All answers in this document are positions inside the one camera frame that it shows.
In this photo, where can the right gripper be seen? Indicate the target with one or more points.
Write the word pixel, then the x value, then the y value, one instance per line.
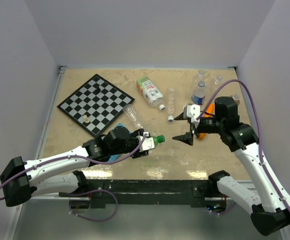
pixel 188 137

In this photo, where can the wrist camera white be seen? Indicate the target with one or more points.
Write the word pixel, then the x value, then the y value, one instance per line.
pixel 191 112
pixel 148 142

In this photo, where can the aluminium frame rail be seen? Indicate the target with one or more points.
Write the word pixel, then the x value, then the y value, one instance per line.
pixel 61 72

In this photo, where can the clear bottle back row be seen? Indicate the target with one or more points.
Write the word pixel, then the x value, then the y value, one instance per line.
pixel 199 79

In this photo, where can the juice bottle with white label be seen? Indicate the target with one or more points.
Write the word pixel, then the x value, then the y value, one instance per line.
pixel 150 92

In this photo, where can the blue label water bottle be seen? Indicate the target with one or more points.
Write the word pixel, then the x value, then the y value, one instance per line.
pixel 198 95

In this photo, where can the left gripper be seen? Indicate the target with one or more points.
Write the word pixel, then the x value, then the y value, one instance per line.
pixel 136 133

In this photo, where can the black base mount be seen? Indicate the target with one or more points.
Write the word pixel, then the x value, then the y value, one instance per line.
pixel 194 193

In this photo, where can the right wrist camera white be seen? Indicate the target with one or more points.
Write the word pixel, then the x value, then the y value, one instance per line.
pixel 191 112

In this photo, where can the orange plastic carrot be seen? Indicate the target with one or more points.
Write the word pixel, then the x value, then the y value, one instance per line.
pixel 208 113

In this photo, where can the green plastic bottle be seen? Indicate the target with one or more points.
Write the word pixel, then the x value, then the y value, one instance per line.
pixel 158 140

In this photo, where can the black white chessboard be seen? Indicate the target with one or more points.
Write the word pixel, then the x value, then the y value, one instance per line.
pixel 102 108

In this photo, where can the cream chess piece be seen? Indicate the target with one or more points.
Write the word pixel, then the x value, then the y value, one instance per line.
pixel 86 119

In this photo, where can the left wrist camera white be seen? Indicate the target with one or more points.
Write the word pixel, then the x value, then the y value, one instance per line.
pixel 148 142

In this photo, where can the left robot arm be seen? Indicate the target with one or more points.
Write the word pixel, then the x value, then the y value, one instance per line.
pixel 24 179

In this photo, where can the blue studded baseplate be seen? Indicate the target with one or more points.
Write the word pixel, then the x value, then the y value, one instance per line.
pixel 114 157

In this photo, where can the orange tea bottle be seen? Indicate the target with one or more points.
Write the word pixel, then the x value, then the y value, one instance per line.
pixel 236 98

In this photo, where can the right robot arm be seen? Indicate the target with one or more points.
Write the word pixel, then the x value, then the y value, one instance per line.
pixel 269 207

